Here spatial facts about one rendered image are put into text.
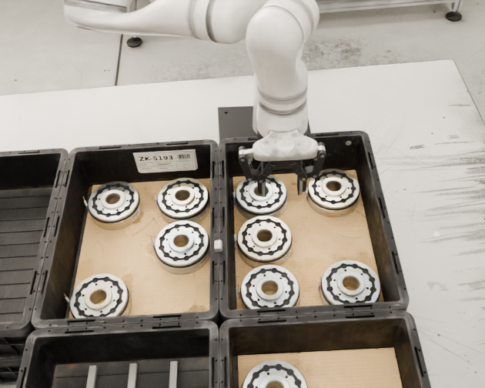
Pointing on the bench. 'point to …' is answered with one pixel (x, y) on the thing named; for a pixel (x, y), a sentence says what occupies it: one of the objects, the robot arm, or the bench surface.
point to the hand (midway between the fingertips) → (281, 186)
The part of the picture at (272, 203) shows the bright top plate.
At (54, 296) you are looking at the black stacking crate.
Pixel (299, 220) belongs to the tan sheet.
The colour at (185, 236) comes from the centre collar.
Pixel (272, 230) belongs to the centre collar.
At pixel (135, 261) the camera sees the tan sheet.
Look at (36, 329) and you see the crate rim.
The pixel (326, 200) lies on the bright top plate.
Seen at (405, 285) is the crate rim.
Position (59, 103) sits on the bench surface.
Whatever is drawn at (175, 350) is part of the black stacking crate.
